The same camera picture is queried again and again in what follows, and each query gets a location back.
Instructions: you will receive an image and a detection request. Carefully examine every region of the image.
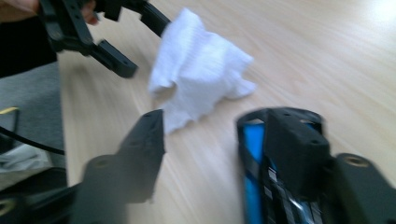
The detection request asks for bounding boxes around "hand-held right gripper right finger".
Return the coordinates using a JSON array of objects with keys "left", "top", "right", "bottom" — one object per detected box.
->
[{"left": 264, "top": 106, "right": 396, "bottom": 224}]

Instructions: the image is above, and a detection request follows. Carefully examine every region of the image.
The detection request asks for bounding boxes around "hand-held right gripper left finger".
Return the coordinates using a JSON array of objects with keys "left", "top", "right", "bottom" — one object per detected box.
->
[{"left": 69, "top": 108, "right": 166, "bottom": 224}]

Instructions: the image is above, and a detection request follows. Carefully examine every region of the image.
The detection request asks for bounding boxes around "white wet wipe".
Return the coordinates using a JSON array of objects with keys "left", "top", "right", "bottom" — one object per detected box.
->
[{"left": 148, "top": 7, "right": 258, "bottom": 135}]

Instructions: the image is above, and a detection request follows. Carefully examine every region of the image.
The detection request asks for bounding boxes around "pale grey cloth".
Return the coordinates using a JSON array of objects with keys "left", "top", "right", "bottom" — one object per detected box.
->
[{"left": 0, "top": 144, "right": 52, "bottom": 191}]

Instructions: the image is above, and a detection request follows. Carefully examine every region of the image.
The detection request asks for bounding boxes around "right hand-held gripper cable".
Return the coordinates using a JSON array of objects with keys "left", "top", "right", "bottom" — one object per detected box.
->
[{"left": 0, "top": 125, "right": 65, "bottom": 156}]

